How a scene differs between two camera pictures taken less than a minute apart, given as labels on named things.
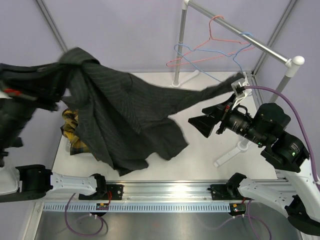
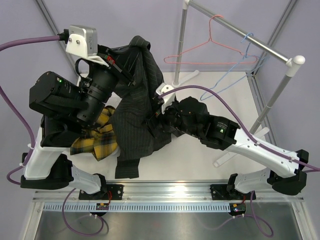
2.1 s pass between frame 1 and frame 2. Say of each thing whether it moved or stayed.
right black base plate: stayed
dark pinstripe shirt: moved
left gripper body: moved
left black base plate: stayed
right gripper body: moved
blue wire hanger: moved
